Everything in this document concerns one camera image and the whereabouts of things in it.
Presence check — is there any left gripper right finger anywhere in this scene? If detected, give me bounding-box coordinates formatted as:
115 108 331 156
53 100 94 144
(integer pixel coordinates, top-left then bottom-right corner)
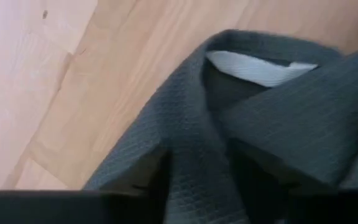
228 140 295 224

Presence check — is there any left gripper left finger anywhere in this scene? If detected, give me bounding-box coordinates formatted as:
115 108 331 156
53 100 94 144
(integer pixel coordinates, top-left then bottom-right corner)
103 149 173 224

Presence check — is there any dark grey towel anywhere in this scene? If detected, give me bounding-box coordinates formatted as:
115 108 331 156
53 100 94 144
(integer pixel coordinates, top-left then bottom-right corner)
82 29 358 224

